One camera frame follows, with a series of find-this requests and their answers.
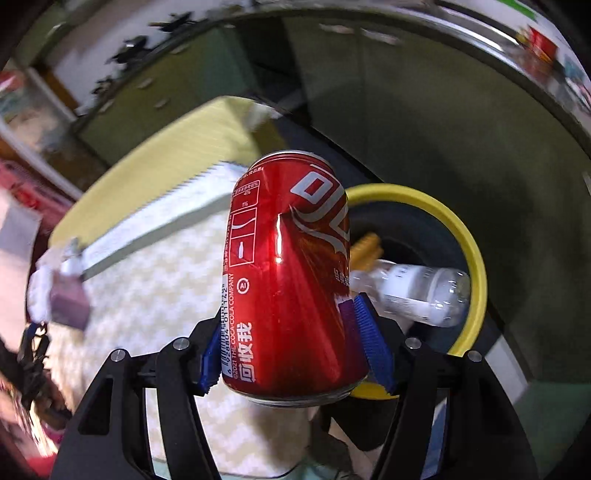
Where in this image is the yellow rimmed trash bin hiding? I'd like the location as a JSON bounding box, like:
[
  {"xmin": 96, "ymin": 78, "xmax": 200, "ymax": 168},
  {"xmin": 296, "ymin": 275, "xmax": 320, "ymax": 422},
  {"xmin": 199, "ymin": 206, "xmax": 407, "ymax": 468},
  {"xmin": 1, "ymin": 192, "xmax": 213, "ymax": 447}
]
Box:
[{"xmin": 323, "ymin": 184, "xmax": 488, "ymax": 450}]

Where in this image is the black kitchen countertop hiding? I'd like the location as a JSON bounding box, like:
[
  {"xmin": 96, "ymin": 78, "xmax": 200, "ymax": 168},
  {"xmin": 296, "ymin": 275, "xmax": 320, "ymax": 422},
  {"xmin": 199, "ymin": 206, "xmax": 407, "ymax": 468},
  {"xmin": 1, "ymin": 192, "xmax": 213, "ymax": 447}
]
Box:
[{"xmin": 78, "ymin": 0, "xmax": 591, "ymax": 162}]

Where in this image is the crumpled white tissue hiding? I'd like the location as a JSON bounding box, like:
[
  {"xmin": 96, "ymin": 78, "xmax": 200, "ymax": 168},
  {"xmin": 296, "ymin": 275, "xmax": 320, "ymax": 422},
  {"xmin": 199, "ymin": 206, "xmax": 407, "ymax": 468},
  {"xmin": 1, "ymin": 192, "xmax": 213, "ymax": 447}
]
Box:
[{"xmin": 28, "ymin": 265, "xmax": 61, "ymax": 324}]

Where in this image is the red soda can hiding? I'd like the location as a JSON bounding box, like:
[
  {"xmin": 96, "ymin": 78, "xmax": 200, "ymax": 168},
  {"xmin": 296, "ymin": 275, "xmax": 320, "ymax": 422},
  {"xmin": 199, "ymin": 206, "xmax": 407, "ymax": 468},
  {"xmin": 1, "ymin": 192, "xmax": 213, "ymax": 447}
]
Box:
[{"xmin": 221, "ymin": 150, "xmax": 370, "ymax": 408}]

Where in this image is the purple tissue pack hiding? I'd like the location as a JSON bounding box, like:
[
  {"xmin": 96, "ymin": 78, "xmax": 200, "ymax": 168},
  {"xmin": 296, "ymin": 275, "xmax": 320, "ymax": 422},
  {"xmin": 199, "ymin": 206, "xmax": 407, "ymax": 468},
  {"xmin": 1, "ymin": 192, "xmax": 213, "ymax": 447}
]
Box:
[{"xmin": 50, "ymin": 272, "xmax": 90, "ymax": 330}]

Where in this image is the clear plastic bottle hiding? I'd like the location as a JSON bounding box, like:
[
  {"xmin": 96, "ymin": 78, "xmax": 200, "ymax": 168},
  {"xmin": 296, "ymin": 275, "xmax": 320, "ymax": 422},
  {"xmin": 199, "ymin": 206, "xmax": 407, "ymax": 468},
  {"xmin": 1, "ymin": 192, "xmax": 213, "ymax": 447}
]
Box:
[{"xmin": 351, "ymin": 258, "xmax": 472, "ymax": 328}]

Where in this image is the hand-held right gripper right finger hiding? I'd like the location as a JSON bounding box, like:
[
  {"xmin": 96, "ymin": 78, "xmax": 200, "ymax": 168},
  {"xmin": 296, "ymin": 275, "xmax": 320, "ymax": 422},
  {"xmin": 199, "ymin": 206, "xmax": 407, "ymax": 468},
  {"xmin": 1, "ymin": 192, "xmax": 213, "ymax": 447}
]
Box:
[{"xmin": 351, "ymin": 293, "xmax": 539, "ymax": 480}]

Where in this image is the small silver wrapper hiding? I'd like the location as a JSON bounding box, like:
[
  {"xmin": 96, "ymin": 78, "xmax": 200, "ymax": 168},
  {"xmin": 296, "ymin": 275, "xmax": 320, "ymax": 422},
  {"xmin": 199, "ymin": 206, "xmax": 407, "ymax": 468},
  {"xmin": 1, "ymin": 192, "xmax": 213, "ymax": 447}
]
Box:
[{"xmin": 65, "ymin": 237, "xmax": 86, "ymax": 278}]

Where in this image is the orange foam fruit net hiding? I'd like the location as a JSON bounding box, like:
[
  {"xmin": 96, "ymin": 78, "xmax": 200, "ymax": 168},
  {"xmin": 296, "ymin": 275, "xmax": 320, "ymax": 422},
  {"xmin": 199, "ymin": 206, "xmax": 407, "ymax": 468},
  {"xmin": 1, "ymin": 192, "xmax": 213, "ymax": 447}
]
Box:
[{"xmin": 349, "ymin": 234, "xmax": 383, "ymax": 273}]

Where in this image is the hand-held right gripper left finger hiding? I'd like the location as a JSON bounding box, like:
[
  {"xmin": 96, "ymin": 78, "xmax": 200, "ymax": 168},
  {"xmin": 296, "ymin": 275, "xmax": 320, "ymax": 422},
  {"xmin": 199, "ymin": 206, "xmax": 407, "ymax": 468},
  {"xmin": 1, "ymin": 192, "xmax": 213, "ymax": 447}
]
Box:
[{"xmin": 48, "ymin": 307, "xmax": 227, "ymax": 480}]

